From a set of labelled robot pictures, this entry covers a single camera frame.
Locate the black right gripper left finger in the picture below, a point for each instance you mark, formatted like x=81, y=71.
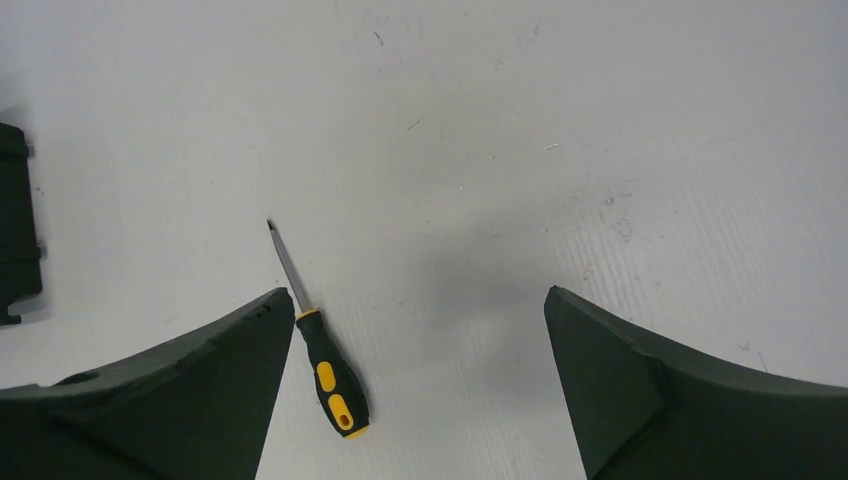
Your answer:
x=194, y=407

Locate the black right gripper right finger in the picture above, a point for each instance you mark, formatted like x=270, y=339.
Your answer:
x=643, y=406

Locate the black plastic bin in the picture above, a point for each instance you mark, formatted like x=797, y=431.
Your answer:
x=20, y=252

